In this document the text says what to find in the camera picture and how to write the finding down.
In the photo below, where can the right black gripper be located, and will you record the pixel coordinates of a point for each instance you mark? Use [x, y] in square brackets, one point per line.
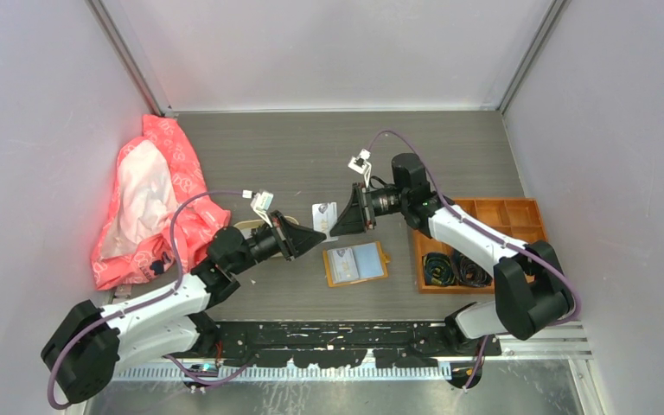
[359, 214]

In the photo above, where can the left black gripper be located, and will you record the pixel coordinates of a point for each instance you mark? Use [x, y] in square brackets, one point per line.
[292, 239]

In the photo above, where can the white patterned card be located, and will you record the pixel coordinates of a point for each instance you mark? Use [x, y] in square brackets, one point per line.
[343, 266]

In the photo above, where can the orange leather card holder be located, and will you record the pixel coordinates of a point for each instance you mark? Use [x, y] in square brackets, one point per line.
[371, 262]

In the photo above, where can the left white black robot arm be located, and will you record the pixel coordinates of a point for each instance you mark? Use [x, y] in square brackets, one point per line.
[92, 344]

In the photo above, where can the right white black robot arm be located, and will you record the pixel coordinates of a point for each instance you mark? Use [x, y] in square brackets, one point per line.
[531, 291]

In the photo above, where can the rolled dark belt left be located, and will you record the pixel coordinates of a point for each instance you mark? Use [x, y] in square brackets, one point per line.
[438, 270]

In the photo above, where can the rolled dark belt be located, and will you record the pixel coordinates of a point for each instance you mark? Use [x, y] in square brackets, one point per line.
[468, 273]
[438, 270]

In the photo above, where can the orange wooden compartment tray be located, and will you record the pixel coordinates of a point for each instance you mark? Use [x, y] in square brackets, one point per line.
[514, 220]

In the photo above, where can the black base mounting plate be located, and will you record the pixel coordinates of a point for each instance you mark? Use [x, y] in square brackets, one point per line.
[268, 350]

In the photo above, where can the rolled dark belt right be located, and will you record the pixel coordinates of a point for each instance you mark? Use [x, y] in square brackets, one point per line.
[468, 273]

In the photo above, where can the pink white crumpled cloth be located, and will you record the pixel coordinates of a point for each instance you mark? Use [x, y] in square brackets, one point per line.
[159, 213]

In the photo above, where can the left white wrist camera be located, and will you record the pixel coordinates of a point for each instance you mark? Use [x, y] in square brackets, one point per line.
[260, 202]

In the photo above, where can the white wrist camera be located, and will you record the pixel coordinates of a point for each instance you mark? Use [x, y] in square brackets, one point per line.
[361, 165]
[260, 202]

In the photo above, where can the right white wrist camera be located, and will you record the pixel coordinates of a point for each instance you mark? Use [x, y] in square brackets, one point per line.
[361, 165]

